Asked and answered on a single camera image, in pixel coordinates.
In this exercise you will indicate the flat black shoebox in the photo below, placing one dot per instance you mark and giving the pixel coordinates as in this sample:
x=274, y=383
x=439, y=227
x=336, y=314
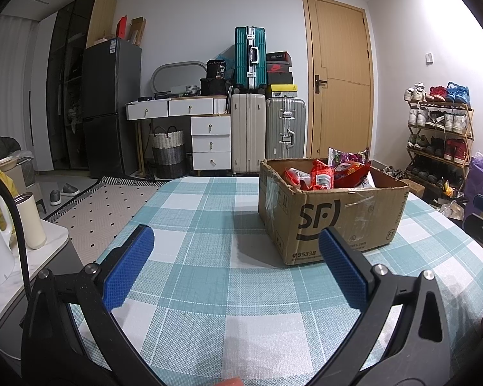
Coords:
x=277, y=56

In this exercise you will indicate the beige dotted rug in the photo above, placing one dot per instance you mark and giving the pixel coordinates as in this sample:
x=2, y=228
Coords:
x=100, y=213

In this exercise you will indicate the woven laundry basket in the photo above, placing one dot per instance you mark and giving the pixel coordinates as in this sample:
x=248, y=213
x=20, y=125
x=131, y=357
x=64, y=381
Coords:
x=168, y=152

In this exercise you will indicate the long red wafer packet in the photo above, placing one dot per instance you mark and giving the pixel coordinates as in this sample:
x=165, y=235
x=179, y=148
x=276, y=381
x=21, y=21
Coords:
x=296, y=175

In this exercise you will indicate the grey-framed oval mirror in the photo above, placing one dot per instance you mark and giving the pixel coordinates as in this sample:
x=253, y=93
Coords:
x=157, y=76

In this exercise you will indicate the white bowl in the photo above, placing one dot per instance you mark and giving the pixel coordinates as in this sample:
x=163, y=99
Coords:
x=8, y=163

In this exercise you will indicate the grey slipper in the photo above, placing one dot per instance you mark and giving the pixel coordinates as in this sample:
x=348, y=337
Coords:
x=55, y=197
x=70, y=189

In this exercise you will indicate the cream tumbler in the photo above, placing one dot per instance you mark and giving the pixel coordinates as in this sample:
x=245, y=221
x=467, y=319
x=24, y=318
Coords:
x=30, y=225

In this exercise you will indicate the beige suitcase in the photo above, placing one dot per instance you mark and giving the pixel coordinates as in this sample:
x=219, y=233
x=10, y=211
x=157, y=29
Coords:
x=247, y=132

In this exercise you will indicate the blue plastic bag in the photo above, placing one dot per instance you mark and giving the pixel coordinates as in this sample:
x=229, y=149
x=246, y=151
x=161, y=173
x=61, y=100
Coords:
x=222, y=58

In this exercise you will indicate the scattered group of sneakers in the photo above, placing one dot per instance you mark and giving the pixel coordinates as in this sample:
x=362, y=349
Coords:
x=388, y=171

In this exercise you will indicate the dark glass wardrobe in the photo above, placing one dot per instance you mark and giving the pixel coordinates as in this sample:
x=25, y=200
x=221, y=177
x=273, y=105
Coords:
x=64, y=88

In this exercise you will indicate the large purple candy bag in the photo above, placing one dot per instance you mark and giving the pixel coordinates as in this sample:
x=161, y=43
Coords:
x=350, y=156

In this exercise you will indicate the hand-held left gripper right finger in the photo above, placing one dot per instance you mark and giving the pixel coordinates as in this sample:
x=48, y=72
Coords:
x=344, y=269

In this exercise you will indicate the rows of racked shoes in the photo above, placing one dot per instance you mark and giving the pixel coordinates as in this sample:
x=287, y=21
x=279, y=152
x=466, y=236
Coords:
x=438, y=120

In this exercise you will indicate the silver suitcase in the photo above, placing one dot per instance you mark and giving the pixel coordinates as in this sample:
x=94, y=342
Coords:
x=283, y=124

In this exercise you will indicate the red chip bag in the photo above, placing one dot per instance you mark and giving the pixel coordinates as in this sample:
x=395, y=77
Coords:
x=322, y=175

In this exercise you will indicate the brown cardboard box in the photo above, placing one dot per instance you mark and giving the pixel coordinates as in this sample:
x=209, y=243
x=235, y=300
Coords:
x=326, y=217

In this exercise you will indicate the small cardboard box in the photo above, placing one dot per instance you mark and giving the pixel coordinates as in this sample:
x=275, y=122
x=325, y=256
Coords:
x=412, y=187

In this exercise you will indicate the orange noodle snack bag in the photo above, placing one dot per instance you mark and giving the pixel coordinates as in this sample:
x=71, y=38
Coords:
x=348, y=173

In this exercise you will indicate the red box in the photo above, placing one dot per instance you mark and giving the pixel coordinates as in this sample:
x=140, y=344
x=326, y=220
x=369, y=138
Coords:
x=122, y=27

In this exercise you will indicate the person's left hand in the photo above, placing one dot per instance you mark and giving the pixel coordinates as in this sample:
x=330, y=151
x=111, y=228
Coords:
x=229, y=382

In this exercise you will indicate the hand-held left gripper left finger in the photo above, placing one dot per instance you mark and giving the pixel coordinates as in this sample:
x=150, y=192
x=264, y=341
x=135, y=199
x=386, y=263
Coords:
x=128, y=265

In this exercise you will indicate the white desk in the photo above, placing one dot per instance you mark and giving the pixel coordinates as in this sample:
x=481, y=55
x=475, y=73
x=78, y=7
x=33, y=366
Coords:
x=185, y=106

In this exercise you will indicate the dark cloth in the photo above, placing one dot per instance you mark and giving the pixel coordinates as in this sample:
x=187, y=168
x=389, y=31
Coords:
x=2, y=146

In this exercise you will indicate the white drawer cabinet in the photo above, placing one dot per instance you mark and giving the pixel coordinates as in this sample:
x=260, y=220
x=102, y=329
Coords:
x=210, y=142

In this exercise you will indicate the dark grey fridge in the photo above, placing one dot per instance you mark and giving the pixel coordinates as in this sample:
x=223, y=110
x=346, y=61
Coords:
x=108, y=100

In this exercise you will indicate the brown cardboard pieces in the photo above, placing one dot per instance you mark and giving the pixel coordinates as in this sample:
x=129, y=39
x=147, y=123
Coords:
x=137, y=31

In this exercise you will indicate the teal suitcase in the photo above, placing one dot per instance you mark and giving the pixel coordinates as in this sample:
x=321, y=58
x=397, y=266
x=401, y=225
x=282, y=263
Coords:
x=243, y=56

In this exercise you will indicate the wooden door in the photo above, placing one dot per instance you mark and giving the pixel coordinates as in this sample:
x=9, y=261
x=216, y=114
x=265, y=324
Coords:
x=338, y=120

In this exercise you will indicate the wooden shoe rack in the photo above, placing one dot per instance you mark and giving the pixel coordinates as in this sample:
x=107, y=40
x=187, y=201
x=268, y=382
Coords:
x=467, y=128

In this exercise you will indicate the black tin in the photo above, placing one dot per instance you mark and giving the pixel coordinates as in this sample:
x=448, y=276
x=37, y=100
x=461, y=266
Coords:
x=216, y=69

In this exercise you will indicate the white side table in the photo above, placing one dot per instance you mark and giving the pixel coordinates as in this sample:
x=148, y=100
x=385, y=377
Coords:
x=44, y=249

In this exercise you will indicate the white light switch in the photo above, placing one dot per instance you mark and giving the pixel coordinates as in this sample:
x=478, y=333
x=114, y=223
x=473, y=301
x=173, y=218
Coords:
x=428, y=57

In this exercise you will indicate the white curtain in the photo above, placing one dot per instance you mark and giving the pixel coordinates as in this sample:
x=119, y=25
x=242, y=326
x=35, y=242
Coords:
x=8, y=88

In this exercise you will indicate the purple gift bag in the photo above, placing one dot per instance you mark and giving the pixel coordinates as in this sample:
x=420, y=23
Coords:
x=481, y=181

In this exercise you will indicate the black case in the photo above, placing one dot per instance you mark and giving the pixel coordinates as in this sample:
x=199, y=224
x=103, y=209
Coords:
x=213, y=86

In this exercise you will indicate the yellow and black shoebox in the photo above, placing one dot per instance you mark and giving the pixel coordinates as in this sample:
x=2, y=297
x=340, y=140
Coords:
x=281, y=91

